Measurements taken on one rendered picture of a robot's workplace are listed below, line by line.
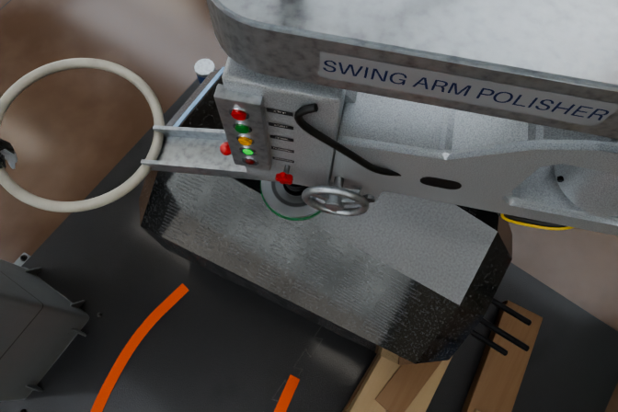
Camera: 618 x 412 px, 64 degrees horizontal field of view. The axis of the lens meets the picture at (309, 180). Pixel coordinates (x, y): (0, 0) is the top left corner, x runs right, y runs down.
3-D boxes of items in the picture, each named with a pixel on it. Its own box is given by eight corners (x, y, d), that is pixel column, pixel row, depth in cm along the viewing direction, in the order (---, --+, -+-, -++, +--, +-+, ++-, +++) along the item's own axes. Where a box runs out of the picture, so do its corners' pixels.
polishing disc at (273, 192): (344, 171, 149) (345, 170, 148) (310, 231, 142) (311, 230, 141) (283, 140, 153) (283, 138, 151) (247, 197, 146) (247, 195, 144)
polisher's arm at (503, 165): (594, 174, 126) (761, 62, 81) (595, 260, 118) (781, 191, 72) (313, 121, 130) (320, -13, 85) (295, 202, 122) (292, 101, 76)
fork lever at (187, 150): (394, 136, 128) (392, 127, 124) (383, 205, 121) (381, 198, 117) (165, 122, 149) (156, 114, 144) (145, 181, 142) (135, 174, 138)
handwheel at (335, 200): (370, 184, 117) (379, 159, 103) (363, 223, 114) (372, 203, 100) (308, 172, 118) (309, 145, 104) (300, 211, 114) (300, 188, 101)
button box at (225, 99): (272, 160, 108) (264, 91, 81) (269, 171, 107) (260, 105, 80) (237, 153, 108) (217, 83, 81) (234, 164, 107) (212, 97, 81)
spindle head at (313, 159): (404, 128, 126) (456, 8, 84) (393, 209, 118) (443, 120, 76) (267, 103, 128) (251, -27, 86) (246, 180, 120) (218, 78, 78)
